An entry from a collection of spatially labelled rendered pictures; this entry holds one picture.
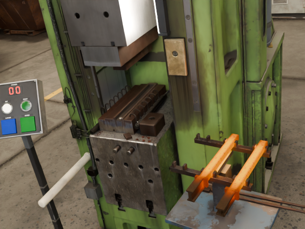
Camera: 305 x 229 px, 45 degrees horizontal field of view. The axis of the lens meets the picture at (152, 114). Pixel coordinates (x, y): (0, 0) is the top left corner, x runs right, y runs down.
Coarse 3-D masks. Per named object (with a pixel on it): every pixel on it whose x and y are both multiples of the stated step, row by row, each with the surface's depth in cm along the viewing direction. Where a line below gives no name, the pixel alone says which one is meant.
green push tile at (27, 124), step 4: (32, 116) 187; (20, 120) 187; (24, 120) 187; (28, 120) 187; (32, 120) 187; (20, 124) 187; (24, 124) 187; (28, 124) 187; (32, 124) 187; (24, 128) 187; (28, 128) 187; (32, 128) 187
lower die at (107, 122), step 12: (144, 84) 216; (156, 84) 212; (132, 96) 204; (144, 96) 199; (156, 96) 202; (120, 108) 193; (132, 108) 188; (144, 108) 190; (108, 120) 185; (132, 120) 179; (120, 132) 185; (132, 132) 182
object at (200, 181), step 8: (232, 136) 149; (224, 144) 145; (232, 144) 145; (224, 152) 140; (216, 160) 136; (208, 168) 133; (216, 168) 135; (200, 176) 129; (208, 176) 130; (192, 184) 125; (200, 184) 127; (208, 184) 129; (192, 192) 121; (200, 192) 127; (192, 200) 123
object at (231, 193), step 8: (264, 144) 141; (256, 152) 137; (248, 160) 134; (256, 160) 134; (248, 168) 130; (240, 176) 127; (248, 176) 129; (232, 184) 123; (240, 184) 123; (232, 192) 119; (224, 200) 117; (232, 200) 120; (216, 208) 114; (224, 208) 114; (224, 216) 114
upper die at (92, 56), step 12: (144, 36) 183; (156, 36) 195; (84, 48) 169; (96, 48) 166; (108, 48) 164; (120, 48) 164; (132, 48) 173; (144, 48) 184; (84, 60) 173; (96, 60) 170; (108, 60) 167; (120, 60) 165
